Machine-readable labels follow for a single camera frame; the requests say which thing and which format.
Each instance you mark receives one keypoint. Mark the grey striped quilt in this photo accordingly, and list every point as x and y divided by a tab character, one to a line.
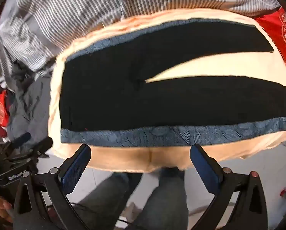
73	16

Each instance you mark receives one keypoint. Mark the blue patterned mat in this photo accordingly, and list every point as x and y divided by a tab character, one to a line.
157	135

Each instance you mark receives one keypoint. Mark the black pants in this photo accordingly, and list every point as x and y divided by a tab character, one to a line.
138	95

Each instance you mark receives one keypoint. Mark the beige fleece blanket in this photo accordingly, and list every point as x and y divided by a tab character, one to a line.
123	158

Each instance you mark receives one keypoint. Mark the person's left hand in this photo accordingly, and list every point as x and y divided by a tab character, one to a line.
0	207

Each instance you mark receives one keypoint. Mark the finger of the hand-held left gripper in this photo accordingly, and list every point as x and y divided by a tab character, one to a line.
23	139
43	145

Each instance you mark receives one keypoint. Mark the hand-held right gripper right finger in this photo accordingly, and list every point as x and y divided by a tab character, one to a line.
205	170

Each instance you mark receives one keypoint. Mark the person's right leg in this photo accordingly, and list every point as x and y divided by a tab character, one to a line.
164	201

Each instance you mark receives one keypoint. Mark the grey crumpled cloth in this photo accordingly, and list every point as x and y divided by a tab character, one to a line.
30	105

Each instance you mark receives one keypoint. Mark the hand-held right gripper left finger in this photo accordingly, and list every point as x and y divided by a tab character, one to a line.
77	165

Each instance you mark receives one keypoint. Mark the red embroidered pillow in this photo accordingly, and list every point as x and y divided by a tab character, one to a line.
280	33

